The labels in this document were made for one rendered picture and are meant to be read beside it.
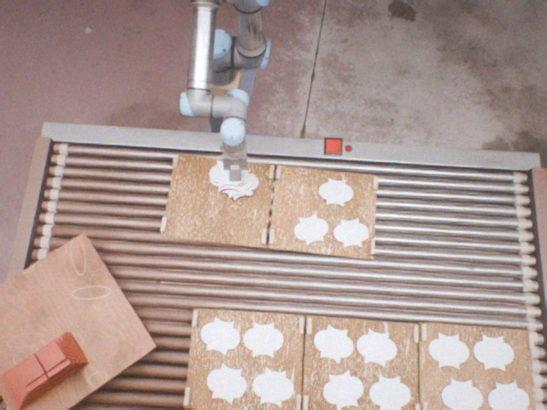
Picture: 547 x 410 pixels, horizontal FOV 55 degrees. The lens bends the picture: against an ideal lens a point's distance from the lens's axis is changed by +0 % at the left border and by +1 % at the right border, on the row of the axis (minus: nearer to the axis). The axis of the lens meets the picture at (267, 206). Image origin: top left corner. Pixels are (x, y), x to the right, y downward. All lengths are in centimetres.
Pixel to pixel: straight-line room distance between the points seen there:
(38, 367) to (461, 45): 309
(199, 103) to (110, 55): 196
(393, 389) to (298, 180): 86
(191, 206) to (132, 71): 161
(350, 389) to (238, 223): 74
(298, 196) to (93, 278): 83
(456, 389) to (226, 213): 106
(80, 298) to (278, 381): 76
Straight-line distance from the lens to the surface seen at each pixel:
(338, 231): 208
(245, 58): 212
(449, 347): 211
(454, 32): 387
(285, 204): 210
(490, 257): 225
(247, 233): 207
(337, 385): 201
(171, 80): 348
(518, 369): 221
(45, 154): 232
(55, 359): 182
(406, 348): 207
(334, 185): 214
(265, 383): 198
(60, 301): 203
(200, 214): 210
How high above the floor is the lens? 293
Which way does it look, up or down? 72 degrees down
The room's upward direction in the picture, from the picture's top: 4 degrees clockwise
